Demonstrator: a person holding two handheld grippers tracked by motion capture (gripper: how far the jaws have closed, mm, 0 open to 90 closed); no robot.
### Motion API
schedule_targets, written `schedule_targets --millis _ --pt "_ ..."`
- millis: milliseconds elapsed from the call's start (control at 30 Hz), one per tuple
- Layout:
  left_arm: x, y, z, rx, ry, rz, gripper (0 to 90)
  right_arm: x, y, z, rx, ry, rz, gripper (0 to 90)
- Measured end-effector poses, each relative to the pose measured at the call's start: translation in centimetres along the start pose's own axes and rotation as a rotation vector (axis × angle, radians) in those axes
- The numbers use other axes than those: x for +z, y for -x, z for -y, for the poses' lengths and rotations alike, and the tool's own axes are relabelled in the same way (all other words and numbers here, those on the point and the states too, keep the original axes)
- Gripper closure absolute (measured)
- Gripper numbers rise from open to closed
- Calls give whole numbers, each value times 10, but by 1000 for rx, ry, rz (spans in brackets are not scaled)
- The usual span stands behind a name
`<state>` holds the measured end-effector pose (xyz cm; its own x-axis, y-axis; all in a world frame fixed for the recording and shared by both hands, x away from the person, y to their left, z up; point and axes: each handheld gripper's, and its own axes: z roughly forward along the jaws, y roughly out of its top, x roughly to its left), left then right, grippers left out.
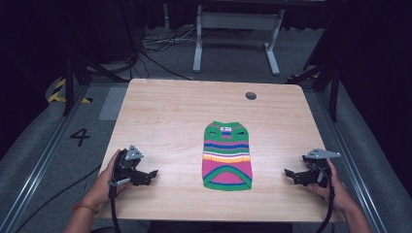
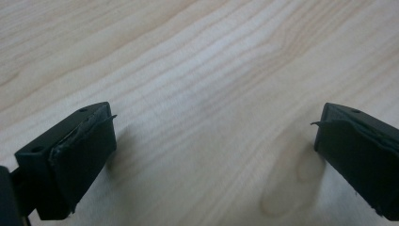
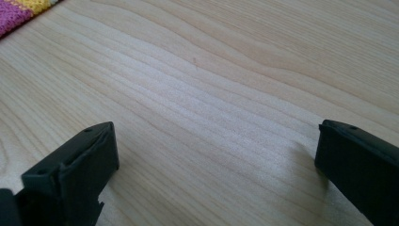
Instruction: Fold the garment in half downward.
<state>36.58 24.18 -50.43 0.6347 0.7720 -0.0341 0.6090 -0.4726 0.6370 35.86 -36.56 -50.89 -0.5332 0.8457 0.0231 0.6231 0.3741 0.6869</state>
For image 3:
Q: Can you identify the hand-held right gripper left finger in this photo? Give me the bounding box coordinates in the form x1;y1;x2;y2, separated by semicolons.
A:
13;121;120;226

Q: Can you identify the pink and yellow knitted cloth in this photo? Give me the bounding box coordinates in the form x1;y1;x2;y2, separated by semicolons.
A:
0;0;62;39

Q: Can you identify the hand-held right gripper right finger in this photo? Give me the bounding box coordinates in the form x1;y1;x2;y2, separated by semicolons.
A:
314;119;399;226

